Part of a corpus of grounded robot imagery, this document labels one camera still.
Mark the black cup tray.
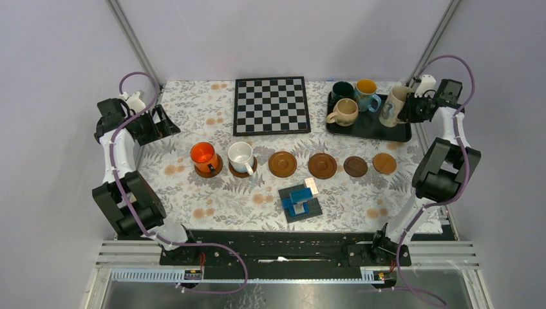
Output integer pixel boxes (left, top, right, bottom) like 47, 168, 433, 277
325, 111, 412, 142

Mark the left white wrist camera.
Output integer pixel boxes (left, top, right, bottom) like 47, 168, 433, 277
119, 90, 146, 113

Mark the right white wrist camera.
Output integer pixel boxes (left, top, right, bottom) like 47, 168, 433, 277
413, 74, 437, 97

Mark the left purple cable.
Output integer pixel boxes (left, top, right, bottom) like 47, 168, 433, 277
108, 71, 250, 296

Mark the dark green mug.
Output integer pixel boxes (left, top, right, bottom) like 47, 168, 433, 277
330, 81, 354, 105

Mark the cream tall mug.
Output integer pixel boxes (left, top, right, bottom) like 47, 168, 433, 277
379, 86, 411, 127

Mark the beige round mug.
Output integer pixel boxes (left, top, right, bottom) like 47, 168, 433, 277
326, 98, 359, 127

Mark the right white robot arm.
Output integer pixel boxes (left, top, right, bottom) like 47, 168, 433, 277
368, 75, 481, 265

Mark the black white chessboard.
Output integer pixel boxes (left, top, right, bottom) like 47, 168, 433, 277
232, 76, 311, 136

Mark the brown wooden ringed coaster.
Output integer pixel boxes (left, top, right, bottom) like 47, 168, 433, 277
229, 156, 258, 178
268, 151, 297, 178
308, 153, 337, 180
194, 154, 224, 178

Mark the orange mug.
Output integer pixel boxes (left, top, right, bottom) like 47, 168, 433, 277
191, 142, 217, 171

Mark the floral tablecloth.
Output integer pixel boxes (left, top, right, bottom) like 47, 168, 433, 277
139, 81, 424, 232

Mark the dark walnut coaster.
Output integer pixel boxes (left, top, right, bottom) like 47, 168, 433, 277
343, 156, 368, 178

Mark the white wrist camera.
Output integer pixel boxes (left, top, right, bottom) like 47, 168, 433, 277
119, 90, 146, 113
413, 74, 437, 97

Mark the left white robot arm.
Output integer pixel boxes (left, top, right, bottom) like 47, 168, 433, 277
92, 98, 200, 265

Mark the blue mug yellow inside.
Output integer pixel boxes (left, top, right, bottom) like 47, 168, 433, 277
354, 79, 382, 113

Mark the light orange coaster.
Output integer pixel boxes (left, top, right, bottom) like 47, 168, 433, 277
372, 153, 397, 175

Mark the lego brick model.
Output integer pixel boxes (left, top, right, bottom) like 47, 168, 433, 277
278, 177, 323, 223

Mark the white mug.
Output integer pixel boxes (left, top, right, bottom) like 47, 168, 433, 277
228, 142, 254, 176

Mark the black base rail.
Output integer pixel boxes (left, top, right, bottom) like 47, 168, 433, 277
117, 228, 456, 281

